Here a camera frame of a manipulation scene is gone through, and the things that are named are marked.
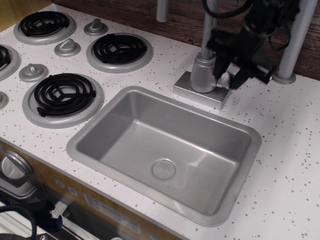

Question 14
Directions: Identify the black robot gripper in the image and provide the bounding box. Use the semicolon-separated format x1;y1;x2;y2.
206;23;278;90

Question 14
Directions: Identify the silver faucet lever handle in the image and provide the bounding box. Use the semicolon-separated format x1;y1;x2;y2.
210;71;234;89

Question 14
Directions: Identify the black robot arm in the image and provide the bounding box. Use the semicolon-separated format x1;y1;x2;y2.
202;0;300;90

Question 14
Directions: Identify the silver faucet with square base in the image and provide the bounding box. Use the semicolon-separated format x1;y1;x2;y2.
173;13;231;110

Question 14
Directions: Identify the grey right support pole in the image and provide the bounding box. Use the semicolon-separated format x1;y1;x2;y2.
272;0;318;85

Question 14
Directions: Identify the grey support pole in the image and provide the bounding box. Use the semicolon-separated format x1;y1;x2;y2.
272;0;318;85
156;0;169;23

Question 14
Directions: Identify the grey left support pole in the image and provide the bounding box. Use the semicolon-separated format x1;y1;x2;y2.
156;0;169;23

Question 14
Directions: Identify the grey rectangular sink basin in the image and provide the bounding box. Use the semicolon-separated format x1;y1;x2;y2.
66;86;262;227

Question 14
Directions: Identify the round sink drain plug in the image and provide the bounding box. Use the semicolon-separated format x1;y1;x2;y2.
152;159;176;180

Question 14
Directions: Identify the back right stove burner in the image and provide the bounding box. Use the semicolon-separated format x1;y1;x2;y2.
86;33;153;74

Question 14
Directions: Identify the silver stove knob top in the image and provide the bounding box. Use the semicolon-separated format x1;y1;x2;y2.
83;18;109;36

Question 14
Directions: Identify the silver stove knob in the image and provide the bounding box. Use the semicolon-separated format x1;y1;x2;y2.
83;18;109;36
18;63;49;83
54;38;81;58

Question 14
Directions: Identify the silver stove knob middle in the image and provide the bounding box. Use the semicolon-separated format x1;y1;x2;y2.
54;38;81;58

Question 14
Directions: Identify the front right stove burner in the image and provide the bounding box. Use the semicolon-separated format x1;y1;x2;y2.
22;73;104;129

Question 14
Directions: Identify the back left stove burner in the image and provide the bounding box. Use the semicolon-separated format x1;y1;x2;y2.
13;11;77;46

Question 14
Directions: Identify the silver stove knob lower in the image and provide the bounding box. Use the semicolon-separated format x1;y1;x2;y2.
18;63;49;83

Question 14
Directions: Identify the left edge stove burner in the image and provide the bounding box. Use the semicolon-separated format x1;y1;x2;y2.
0;45;21;81

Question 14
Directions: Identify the silver stove knob left edge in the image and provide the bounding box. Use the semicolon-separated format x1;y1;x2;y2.
0;91;9;110

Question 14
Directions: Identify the silver round oven dial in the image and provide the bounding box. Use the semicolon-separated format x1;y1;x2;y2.
0;150;33;187

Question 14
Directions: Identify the thin grey wire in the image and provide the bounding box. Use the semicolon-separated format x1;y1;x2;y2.
268;14;293;51

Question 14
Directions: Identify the black cable lower left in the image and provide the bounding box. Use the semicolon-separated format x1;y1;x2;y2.
0;202;38;238

